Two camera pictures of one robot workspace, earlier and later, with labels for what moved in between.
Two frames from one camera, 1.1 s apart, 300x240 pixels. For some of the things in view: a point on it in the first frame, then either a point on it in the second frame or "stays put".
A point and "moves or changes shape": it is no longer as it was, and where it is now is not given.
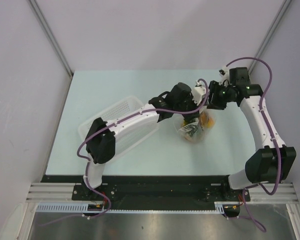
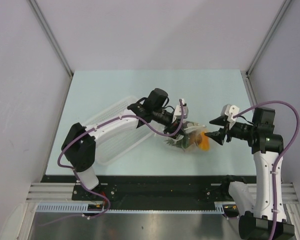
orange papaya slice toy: [206, 121] → [205, 144]
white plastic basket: [124, 107] stays put
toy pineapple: [189, 129] → [187, 141]
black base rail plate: [134, 192] stays put
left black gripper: [188, 117] → [173, 127]
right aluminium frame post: [284, 7] stays put
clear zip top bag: [196, 131] moves or changes shape
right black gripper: [213, 88] → [218, 136]
